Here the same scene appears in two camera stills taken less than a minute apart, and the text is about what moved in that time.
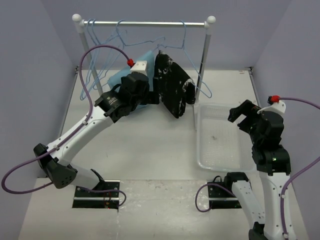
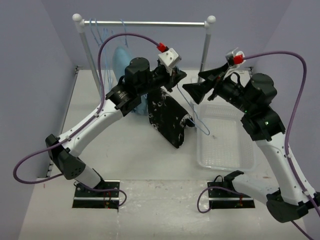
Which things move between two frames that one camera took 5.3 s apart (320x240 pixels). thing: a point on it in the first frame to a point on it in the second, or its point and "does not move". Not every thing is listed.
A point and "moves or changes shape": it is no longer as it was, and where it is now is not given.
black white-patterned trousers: x=176 y=88 moves or changes shape
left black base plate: x=87 y=199 does not move
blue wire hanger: x=183 y=47 to x=195 y=115
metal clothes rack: x=208 y=22 does not move
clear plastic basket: x=221 y=145 does not move
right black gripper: x=247 y=108 to x=198 y=90
